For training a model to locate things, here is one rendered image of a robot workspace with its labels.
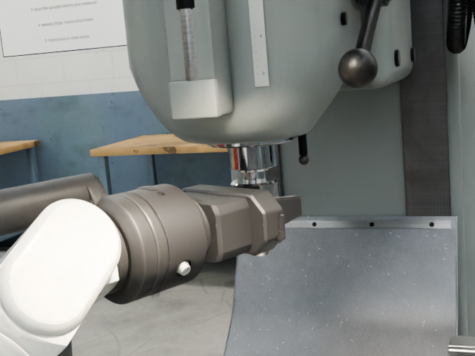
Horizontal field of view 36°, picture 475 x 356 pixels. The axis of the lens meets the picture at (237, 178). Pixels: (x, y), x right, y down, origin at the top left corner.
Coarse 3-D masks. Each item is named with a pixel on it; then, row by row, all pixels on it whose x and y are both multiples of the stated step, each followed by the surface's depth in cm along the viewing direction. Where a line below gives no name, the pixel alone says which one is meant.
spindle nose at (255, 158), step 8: (232, 152) 69; (240, 152) 69; (248, 152) 69; (256, 152) 68; (264, 152) 69; (272, 152) 69; (232, 160) 70; (240, 160) 69; (248, 160) 69; (256, 160) 69; (264, 160) 69; (272, 160) 69; (232, 168) 70; (240, 168) 69; (248, 168) 69; (256, 168) 69; (264, 168) 69
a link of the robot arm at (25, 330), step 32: (32, 224) 51; (64, 224) 51; (96, 224) 53; (32, 256) 49; (64, 256) 50; (96, 256) 52; (0, 288) 47; (32, 288) 48; (64, 288) 49; (96, 288) 50; (0, 320) 46; (32, 320) 47; (64, 320) 48; (0, 352) 46; (32, 352) 47
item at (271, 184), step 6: (234, 180) 72; (240, 180) 72; (264, 180) 71; (270, 180) 70; (276, 180) 70; (234, 186) 70; (240, 186) 70; (246, 186) 69; (252, 186) 69; (258, 186) 69; (264, 186) 69; (270, 186) 70; (276, 186) 70; (270, 192) 70
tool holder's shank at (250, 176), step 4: (268, 168) 70; (244, 172) 71; (248, 172) 70; (252, 172) 70; (256, 172) 70; (260, 172) 70; (264, 172) 71; (244, 176) 71; (248, 176) 70; (252, 176) 70; (256, 176) 70; (260, 176) 70; (264, 176) 71; (244, 180) 71; (248, 180) 70; (252, 180) 70; (256, 180) 70; (260, 180) 70
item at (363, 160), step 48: (432, 0) 98; (432, 48) 99; (336, 96) 105; (384, 96) 102; (432, 96) 100; (288, 144) 108; (336, 144) 106; (384, 144) 104; (432, 144) 101; (288, 192) 110; (336, 192) 107; (384, 192) 105; (432, 192) 102
